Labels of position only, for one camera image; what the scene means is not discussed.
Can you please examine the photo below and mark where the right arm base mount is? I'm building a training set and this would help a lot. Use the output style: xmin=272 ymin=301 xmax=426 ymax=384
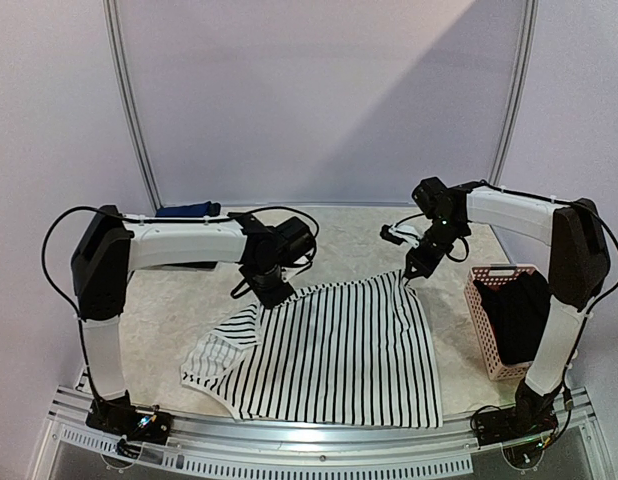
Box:
xmin=469 ymin=383 xmax=574 ymax=450

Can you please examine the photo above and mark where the left aluminium corner post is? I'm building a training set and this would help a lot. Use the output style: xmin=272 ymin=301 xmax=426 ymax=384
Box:
xmin=103 ymin=0 xmax=162 ymax=210

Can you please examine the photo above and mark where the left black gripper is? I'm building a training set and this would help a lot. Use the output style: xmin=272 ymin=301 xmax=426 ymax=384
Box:
xmin=242 ymin=262 xmax=295 ymax=311

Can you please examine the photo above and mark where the aluminium corner post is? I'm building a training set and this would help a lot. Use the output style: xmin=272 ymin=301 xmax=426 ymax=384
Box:
xmin=103 ymin=0 xmax=162 ymax=210
xmin=488 ymin=0 xmax=539 ymax=185

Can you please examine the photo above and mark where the black white striped tank top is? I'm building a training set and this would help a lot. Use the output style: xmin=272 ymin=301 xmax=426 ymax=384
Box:
xmin=180 ymin=270 xmax=443 ymax=429

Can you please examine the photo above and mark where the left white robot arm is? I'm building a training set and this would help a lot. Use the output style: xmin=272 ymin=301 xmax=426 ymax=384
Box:
xmin=70 ymin=205 xmax=319 ymax=434

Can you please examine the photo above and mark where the aluminium front rail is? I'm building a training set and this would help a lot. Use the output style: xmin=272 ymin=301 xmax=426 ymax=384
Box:
xmin=32 ymin=387 xmax=618 ymax=479

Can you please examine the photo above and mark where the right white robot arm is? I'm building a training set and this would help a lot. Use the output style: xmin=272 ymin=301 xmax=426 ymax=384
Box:
xmin=404 ymin=177 xmax=611 ymax=397

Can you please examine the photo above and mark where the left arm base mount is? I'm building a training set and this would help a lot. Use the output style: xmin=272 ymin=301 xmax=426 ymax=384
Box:
xmin=85 ymin=394 xmax=175 ymax=445

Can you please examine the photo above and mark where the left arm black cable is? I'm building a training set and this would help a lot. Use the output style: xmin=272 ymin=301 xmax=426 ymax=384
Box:
xmin=38 ymin=204 xmax=320 ymax=401

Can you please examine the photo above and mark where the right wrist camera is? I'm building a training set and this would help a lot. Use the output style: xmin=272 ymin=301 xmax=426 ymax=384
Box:
xmin=380 ymin=224 xmax=421 ymax=248

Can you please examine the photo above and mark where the black garment in basket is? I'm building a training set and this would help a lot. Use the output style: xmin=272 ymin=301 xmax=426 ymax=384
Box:
xmin=473 ymin=271 xmax=550 ymax=365

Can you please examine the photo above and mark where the pink perforated laundry basket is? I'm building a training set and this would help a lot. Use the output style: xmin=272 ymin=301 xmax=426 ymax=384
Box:
xmin=464 ymin=264 xmax=539 ymax=381

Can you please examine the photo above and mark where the right aluminium corner post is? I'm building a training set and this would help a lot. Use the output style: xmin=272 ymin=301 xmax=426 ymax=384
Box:
xmin=488 ymin=0 xmax=539 ymax=185

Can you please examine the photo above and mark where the folded blue garment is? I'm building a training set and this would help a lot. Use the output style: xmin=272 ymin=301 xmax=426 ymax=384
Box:
xmin=155 ymin=201 xmax=221 ymax=218

